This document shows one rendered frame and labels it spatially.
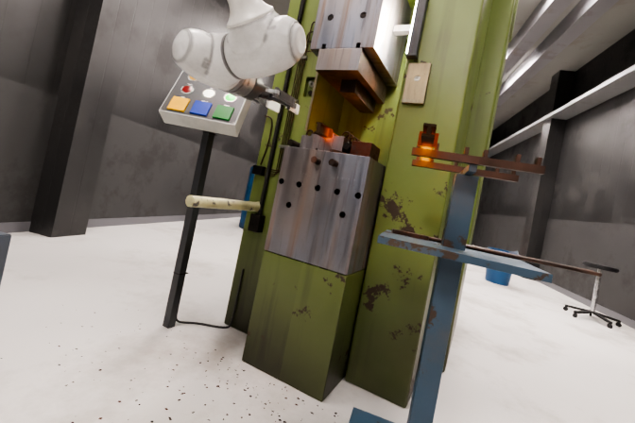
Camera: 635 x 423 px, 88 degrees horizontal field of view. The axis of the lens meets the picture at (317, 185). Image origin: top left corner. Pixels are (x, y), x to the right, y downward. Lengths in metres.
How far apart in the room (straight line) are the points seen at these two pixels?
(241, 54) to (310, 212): 0.74
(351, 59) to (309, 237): 0.75
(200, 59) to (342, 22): 0.90
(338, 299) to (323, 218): 0.30
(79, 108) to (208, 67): 2.51
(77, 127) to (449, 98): 2.74
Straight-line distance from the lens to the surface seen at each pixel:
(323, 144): 1.39
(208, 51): 0.79
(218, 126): 1.51
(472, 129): 1.87
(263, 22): 0.72
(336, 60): 1.49
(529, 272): 0.93
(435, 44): 1.56
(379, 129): 1.84
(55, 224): 3.31
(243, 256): 1.75
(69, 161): 3.25
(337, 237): 1.26
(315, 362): 1.39
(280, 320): 1.42
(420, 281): 1.40
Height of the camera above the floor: 0.74
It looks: 1 degrees up
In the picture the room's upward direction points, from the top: 11 degrees clockwise
